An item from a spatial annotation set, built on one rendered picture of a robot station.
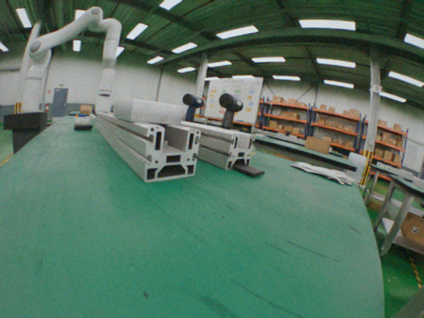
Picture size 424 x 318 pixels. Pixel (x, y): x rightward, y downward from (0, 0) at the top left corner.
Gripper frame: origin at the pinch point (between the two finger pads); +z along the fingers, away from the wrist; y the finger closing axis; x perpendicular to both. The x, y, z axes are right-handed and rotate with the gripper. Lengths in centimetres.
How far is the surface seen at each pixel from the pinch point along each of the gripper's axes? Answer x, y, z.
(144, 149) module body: 86, 5, -2
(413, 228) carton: 239, -183, 46
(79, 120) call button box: 22.3, 14.8, -1.6
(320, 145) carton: 83, -200, -5
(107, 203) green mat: 91, 12, 3
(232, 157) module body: 86, -16, 0
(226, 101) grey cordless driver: 67, -32, -15
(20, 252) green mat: 97, 22, 3
